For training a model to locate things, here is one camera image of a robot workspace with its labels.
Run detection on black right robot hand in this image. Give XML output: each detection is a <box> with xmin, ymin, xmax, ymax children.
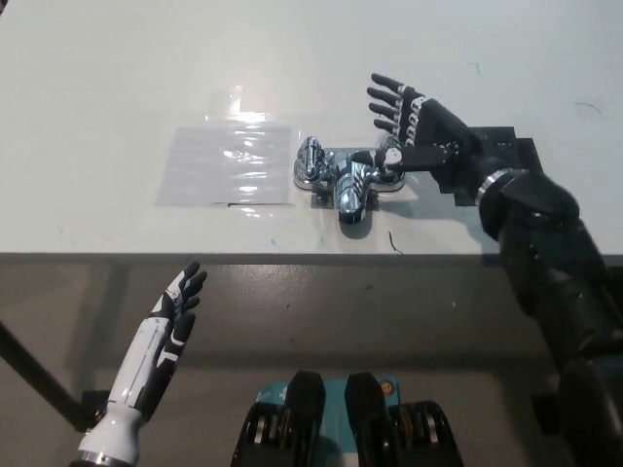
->
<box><xmin>349</xmin><ymin>72</ymin><xmax>508</xmax><ymax>197</ymax></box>

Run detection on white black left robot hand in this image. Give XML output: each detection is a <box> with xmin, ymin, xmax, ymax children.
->
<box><xmin>105</xmin><ymin>260</ymin><xmax>208</xmax><ymax>415</ymax></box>

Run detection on chrome lever faucet handle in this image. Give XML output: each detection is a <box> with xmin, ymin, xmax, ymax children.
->
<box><xmin>377</xmin><ymin>135</ymin><xmax>407</xmax><ymax>184</ymax></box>

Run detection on chrome faucet body with spout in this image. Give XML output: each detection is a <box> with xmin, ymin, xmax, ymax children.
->
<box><xmin>290</xmin><ymin>145</ymin><xmax>406</xmax><ymax>226</ymax></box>

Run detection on black robot torso teal tops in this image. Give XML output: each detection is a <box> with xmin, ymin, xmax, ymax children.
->
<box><xmin>233</xmin><ymin>370</ymin><xmax>467</xmax><ymax>467</ymax></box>

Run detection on black metal table leg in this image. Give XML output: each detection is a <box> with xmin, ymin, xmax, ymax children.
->
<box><xmin>0</xmin><ymin>316</ymin><xmax>112</xmax><ymax>433</ymax></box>

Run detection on clear plastic sheet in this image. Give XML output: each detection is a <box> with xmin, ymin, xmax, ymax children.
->
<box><xmin>154</xmin><ymin>125</ymin><xmax>294</xmax><ymax>207</ymax></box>

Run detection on chrome knob faucet handle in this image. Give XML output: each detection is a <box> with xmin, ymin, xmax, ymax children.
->
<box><xmin>295</xmin><ymin>135</ymin><xmax>327</xmax><ymax>182</ymax></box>

